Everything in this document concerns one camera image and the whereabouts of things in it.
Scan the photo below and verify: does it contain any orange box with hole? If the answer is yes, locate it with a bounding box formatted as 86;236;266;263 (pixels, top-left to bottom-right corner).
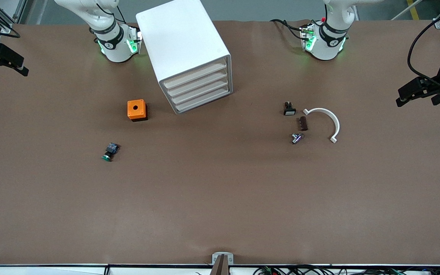
127;99;148;122

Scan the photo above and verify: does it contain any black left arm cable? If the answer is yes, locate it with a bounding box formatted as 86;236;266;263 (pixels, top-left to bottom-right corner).
407;0;440;90

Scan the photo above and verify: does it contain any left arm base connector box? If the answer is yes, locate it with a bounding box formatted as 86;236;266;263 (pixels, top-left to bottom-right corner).
299;23;317;52

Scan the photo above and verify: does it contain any white curved plastic clamp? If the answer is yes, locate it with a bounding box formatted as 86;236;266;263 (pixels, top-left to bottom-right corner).
303;108;340;144

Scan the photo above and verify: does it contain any black base cable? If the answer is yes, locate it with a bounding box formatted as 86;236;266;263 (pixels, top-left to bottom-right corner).
270;18;305;40

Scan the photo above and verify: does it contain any green push button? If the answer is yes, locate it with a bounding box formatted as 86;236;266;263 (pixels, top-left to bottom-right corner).
101;142;120;162

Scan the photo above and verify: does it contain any grey metal bracket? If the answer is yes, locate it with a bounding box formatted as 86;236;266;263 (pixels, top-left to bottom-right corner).
212;252;234;265

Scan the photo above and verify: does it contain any white table edge rail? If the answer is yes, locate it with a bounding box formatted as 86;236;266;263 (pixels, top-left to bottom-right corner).
0;264;440;275

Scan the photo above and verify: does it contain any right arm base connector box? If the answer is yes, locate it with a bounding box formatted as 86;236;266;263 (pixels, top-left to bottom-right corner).
128;24;143;54

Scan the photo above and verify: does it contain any brown table mat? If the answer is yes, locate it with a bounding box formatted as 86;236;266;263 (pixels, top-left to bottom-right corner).
0;19;440;266

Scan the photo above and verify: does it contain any black cable bundle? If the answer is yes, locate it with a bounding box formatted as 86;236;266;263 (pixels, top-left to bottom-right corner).
252;265;440;275

